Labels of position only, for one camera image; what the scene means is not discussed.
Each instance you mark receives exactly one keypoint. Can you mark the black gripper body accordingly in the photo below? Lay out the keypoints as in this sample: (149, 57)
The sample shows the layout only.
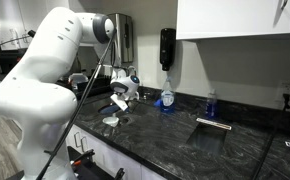
(131, 105)

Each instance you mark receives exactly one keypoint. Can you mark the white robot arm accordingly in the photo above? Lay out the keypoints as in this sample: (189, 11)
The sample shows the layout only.
(35, 93)

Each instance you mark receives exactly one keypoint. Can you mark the stainless steel sink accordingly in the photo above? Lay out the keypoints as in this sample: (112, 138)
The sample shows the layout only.
(91, 105)

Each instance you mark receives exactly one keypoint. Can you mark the small white bowl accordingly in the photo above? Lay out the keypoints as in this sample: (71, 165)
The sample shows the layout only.
(110, 121)

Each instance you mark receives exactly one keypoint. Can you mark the blue sponge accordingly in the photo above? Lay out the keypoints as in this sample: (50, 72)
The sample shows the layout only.
(157, 103)

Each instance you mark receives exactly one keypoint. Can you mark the chrome faucet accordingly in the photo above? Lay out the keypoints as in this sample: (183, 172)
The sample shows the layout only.
(132, 70)

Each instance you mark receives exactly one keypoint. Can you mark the blue dish soap bottle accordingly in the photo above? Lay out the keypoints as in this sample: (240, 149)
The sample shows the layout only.
(167, 98)

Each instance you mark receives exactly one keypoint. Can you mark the black dish rack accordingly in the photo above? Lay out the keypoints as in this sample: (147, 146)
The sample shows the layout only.
(98, 85)

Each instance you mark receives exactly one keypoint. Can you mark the white lower cabinets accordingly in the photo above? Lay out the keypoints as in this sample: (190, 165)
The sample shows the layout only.
(98, 153)

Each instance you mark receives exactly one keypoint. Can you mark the clear plastic container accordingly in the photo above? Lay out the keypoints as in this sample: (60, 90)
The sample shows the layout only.
(77, 79)

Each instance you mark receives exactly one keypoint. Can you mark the steel paper towel dispenser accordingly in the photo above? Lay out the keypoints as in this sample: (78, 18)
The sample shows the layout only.
(123, 36)

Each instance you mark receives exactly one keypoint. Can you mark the black cart with tools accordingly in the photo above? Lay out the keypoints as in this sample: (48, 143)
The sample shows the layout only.
(91, 166)

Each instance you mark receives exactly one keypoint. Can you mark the small blue spray bottle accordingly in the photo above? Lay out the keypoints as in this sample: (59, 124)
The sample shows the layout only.
(211, 106)

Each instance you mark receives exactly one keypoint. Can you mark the long white label strip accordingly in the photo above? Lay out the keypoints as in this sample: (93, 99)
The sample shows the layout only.
(213, 123)

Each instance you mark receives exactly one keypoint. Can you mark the large white upper cabinet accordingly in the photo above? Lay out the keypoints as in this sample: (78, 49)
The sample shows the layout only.
(235, 16)

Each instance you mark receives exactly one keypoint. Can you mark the black wall soap dispenser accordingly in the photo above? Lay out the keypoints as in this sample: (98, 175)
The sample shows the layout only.
(167, 48)

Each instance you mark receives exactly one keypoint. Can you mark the white wall outlet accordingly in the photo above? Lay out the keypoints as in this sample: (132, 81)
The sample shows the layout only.
(286, 88)

